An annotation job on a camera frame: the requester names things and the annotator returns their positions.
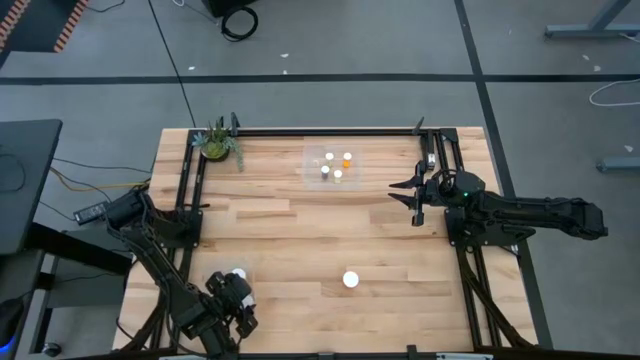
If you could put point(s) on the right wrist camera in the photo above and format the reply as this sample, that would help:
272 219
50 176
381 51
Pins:
447 184

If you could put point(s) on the computer mouse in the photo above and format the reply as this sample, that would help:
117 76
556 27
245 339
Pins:
51 349

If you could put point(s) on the orange black hazard strip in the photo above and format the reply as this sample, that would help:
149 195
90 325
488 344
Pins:
70 25
12 20

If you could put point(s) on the medium orange pill bottle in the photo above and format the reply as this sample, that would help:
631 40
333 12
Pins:
239 273

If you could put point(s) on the small pale yellow pill bottle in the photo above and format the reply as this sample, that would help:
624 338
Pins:
329 156

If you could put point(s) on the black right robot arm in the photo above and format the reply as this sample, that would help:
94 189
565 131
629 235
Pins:
530 210

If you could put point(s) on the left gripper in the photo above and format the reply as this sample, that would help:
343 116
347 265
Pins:
227 295

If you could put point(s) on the clear cup with pink items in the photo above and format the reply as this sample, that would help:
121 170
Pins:
325 170

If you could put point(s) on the grey stand leg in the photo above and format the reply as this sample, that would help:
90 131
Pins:
590 30

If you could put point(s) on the black aluminium rig frame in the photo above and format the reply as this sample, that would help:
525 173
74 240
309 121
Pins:
325 132

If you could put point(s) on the clear plastic bin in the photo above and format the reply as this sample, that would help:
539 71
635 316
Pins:
310 182

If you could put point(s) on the grey stand foot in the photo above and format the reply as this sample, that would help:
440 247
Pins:
617 164

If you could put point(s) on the potted green plant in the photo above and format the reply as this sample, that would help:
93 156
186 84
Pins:
216 146

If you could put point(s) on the black desk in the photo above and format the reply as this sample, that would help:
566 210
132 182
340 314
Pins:
25 180

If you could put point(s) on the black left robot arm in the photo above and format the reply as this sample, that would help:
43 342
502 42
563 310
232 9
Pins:
160 270

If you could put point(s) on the large orange pill bottle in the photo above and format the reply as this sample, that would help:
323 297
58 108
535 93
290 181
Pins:
350 279

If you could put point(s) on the black power adapter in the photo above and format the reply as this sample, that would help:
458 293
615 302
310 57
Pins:
91 212

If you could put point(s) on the pale green pill bottle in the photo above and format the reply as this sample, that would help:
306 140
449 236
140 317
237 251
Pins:
338 174

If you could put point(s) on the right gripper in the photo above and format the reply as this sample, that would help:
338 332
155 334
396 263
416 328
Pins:
427 192

